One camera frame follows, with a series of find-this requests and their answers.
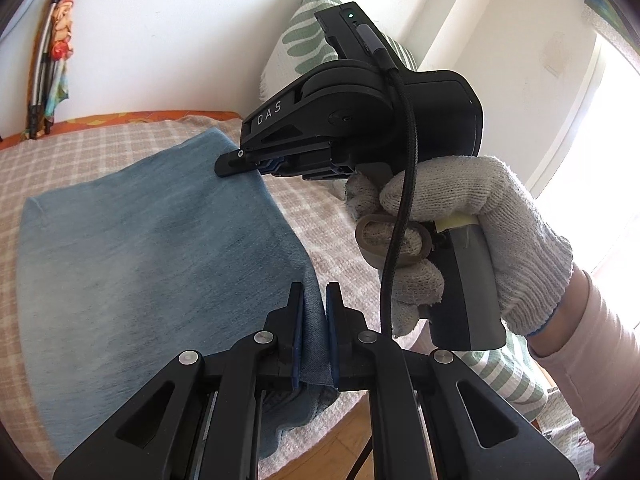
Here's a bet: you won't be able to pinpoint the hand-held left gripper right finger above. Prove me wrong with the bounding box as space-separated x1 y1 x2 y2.
325 282 586 480

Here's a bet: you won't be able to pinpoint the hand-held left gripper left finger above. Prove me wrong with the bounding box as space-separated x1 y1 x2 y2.
52 282 306 480

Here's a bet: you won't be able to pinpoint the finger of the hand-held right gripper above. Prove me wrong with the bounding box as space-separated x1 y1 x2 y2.
214 147 301 178

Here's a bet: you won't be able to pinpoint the light blue denim pants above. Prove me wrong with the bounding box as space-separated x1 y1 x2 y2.
19 127 341 453

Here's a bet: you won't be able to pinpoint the person's right forearm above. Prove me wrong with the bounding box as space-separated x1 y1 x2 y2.
527 265 640 466

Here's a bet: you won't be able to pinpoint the person's right hand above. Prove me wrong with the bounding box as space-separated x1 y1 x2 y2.
345 155 573 341

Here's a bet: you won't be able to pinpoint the green leaf print pillow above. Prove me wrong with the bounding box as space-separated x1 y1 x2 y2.
257 0 421 106

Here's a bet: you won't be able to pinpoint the orange patterned bed cover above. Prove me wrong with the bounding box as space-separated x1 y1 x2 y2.
0 110 246 151

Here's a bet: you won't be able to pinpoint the beige plaid blanket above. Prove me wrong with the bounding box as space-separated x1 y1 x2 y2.
0 115 401 480

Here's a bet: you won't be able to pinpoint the folded colourful chair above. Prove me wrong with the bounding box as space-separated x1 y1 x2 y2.
25 0 66 141

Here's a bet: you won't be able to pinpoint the white floral sheet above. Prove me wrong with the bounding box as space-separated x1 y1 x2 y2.
520 385 601 480

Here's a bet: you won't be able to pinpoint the bright window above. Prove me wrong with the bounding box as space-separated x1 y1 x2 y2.
530 30 640 286

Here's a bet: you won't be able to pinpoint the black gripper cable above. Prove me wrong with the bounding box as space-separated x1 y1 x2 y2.
350 22 418 480

